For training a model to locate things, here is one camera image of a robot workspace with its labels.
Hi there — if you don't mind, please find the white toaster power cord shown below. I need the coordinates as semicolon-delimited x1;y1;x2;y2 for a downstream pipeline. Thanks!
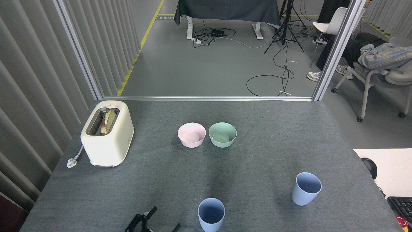
67;145;85;169

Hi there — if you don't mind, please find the blue plastic cup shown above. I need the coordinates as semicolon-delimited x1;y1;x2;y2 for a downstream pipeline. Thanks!
198;198;226;232
292;172;322;206

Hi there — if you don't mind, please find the toasted bread slice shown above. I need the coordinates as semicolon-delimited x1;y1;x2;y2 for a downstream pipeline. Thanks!
100;109;117;135

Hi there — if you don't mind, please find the silver frame rail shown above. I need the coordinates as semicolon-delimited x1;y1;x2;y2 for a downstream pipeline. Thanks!
102;96;314;102

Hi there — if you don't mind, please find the black floor cable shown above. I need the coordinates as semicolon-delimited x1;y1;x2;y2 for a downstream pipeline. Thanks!
246;42;295;97

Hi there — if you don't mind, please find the black keyboard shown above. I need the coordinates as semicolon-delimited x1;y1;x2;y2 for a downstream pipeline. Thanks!
387;196;412;226

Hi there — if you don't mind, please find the green bowl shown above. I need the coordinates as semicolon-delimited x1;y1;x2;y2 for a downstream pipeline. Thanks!
209;122;237;148

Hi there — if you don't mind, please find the black tripod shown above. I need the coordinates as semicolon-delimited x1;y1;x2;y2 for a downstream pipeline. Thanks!
264;0;307;54

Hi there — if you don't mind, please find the grey wheeled chair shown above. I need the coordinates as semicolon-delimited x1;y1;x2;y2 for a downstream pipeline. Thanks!
331;36;412;123

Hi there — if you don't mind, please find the white chair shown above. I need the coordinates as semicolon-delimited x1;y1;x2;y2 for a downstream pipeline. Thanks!
303;7;366;69

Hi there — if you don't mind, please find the cream white toaster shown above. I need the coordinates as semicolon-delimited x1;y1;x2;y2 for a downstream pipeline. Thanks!
80;100;134;167

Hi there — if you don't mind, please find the black computer mouse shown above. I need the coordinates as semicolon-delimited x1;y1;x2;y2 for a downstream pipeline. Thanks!
361;158;378;179

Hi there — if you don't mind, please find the red round button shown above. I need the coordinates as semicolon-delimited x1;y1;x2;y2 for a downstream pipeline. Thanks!
396;216;409;231

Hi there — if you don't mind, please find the silver frame post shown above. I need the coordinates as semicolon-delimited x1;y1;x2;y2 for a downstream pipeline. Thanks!
53;0;104;100
312;0;367;102

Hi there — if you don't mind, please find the dark table cloth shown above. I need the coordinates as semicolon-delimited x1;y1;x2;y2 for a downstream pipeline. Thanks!
174;0;281;27

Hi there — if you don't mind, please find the white table frame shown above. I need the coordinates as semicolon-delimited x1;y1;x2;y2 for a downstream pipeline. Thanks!
186;15;263;40

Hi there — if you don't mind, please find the white desk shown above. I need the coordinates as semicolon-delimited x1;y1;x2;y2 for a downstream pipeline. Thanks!
353;148;412;200

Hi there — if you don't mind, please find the pink bowl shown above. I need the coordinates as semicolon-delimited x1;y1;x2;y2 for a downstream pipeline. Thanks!
178;122;206;148

